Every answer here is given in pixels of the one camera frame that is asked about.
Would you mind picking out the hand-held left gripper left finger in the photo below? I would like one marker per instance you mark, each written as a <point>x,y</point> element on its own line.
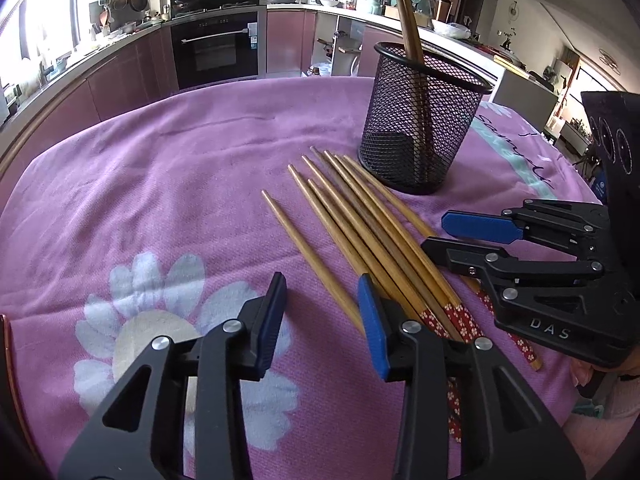
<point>270,320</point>

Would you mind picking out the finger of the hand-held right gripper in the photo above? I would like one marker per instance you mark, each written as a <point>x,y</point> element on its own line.
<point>465,260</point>
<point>475,225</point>

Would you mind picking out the kitchen window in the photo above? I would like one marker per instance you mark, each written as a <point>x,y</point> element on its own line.
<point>35,20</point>

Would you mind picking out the round ceiling lamp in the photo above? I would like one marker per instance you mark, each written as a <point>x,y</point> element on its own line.
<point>609,58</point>

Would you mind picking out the gas stove top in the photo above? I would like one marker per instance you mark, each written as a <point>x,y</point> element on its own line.
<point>215,11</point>

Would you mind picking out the pink flower printed blanket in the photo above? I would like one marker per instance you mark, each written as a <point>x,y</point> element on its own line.
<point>175,185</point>

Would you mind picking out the pile of wooden chopsticks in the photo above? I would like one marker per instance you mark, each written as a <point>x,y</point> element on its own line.
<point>350,240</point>

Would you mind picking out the black frying pan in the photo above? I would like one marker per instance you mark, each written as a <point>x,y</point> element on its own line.
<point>139,0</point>

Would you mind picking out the black mesh utensil holder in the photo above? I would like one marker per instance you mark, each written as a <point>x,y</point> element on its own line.
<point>425,125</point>

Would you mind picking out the white kitchen counter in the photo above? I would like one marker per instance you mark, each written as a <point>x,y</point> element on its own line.
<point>520,95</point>

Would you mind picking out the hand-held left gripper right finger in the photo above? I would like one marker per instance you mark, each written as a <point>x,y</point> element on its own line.
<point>372,330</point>

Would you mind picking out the black built-in oven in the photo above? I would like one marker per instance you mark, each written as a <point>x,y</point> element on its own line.
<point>215,55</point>

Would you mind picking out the person's pink clothing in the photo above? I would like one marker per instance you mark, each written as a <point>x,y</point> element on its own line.
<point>600,435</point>

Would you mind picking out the pink kitchen base cabinets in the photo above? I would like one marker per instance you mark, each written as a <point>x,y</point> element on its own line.
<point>115,80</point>

